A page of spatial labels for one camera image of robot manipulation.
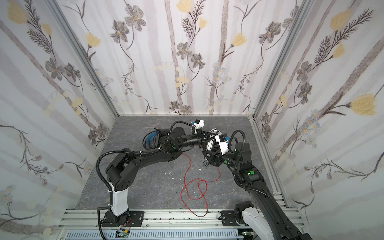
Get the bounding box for white headphones with black pads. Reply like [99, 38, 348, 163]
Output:
[204, 129, 222, 151]

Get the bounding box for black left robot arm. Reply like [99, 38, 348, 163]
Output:
[95, 120, 216, 240]

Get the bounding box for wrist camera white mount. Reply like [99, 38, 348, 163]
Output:
[215, 134, 230, 156]
[191, 120, 205, 134]

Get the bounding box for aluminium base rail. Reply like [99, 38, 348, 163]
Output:
[56, 208, 304, 231]

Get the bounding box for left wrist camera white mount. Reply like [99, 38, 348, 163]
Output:
[191, 120, 205, 134]

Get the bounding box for white slotted cable duct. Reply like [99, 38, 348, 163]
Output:
[65, 229, 244, 240]

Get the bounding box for black headphones with blue band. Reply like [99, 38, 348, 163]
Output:
[142, 128, 169, 150]

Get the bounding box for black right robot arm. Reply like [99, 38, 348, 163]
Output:
[197, 130, 311, 240]

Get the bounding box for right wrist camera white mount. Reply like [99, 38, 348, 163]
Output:
[215, 134, 230, 156]

